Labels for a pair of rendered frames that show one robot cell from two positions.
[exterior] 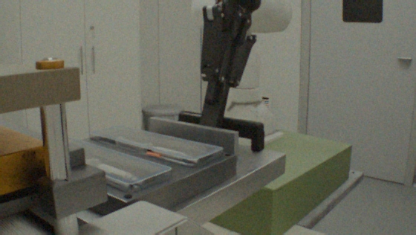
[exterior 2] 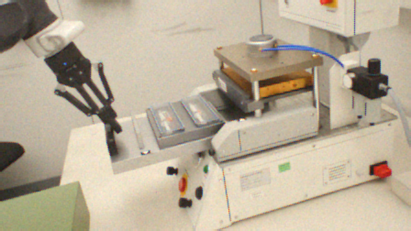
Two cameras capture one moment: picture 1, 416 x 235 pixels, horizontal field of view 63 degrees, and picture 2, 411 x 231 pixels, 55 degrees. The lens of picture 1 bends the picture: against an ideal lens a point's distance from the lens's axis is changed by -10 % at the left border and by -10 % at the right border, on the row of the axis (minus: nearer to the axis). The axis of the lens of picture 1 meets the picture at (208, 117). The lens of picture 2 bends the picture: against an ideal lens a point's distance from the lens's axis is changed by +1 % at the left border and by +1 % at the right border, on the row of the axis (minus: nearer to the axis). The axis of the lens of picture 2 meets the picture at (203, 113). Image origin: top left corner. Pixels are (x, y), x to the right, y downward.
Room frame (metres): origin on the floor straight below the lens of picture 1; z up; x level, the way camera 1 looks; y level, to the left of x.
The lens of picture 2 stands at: (1.06, 0.73, 1.39)
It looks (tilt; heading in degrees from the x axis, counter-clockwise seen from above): 24 degrees down; 220
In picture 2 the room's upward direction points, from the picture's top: 9 degrees counter-clockwise
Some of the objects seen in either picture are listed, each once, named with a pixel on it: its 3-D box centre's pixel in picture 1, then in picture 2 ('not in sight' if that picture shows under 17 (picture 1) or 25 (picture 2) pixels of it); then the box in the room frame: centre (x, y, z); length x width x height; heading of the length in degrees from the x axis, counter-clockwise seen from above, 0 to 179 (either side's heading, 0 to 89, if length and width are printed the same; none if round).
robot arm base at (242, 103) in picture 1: (245, 111); not in sight; (0.99, -0.10, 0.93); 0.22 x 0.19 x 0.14; 136
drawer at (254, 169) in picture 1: (154, 164); (166, 127); (0.44, 0.07, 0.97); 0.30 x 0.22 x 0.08; 143
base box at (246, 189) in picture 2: not in sight; (270, 149); (0.24, 0.25, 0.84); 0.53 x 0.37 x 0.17; 143
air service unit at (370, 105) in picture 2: not in sight; (362, 90); (0.25, 0.49, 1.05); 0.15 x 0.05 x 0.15; 53
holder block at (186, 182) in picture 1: (124, 165); (183, 119); (0.40, 0.10, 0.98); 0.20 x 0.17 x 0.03; 53
